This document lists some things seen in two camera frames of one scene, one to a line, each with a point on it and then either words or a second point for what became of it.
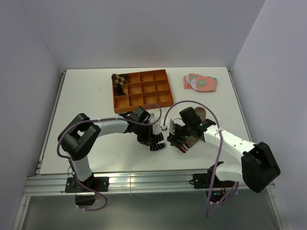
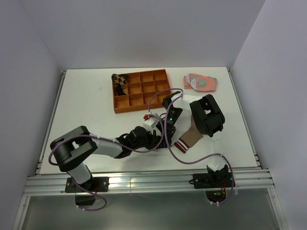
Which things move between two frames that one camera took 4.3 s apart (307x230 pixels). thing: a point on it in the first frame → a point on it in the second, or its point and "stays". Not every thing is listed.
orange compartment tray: [142, 89] stays
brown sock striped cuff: [191, 141] stays
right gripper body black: [181, 132] → [171, 119]
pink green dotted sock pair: [200, 82] stays
